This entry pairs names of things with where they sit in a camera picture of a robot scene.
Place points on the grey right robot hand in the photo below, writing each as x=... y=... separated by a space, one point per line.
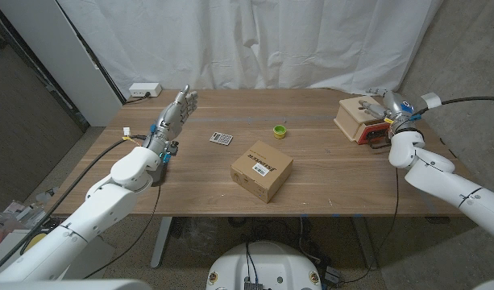
x=395 y=108

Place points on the brown cardboard packing box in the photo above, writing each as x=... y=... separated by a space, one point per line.
x=246 y=181

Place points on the small grey calculator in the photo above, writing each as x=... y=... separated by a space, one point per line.
x=221 y=138

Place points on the yellow black pendant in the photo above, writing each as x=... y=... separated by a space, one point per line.
x=32 y=241

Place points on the grey metal table leg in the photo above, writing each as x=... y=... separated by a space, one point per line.
x=161 y=241
x=366 y=243

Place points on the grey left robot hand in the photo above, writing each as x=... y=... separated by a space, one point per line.
x=172 y=117

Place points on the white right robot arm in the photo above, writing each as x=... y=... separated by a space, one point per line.
x=432 y=177

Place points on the green yellow cup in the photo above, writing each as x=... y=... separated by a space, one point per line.
x=279 y=131

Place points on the grey floor power adapter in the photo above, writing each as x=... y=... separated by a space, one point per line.
x=334 y=276

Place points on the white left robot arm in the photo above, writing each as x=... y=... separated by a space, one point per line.
x=105 y=201

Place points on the white fabric curtain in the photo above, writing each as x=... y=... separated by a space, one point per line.
x=250 y=40

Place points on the white leaning panel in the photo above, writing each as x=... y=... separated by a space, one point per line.
x=69 y=60

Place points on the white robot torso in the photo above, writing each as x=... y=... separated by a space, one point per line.
x=264 y=266

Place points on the wooden slotted box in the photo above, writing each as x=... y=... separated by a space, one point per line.
x=351 y=117

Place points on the white power strip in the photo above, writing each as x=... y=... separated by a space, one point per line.
x=144 y=89

